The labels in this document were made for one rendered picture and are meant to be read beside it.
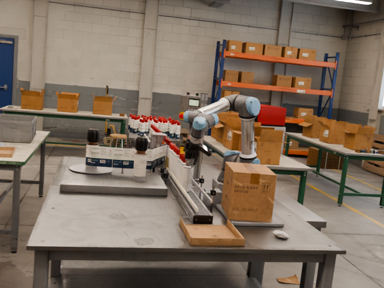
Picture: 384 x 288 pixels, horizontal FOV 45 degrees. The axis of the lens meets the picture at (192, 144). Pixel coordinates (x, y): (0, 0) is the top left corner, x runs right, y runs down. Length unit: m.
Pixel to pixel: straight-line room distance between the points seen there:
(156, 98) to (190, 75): 0.96
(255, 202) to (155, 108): 8.45
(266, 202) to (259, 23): 9.10
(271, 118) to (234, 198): 6.27
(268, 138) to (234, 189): 2.35
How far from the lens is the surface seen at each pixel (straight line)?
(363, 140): 7.19
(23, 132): 4.89
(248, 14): 11.37
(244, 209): 2.56
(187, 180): 2.91
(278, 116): 8.82
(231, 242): 2.23
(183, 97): 3.30
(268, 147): 4.85
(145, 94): 10.77
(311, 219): 2.89
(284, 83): 10.84
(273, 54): 10.74
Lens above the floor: 1.59
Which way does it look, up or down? 8 degrees down
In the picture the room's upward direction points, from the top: 5 degrees clockwise
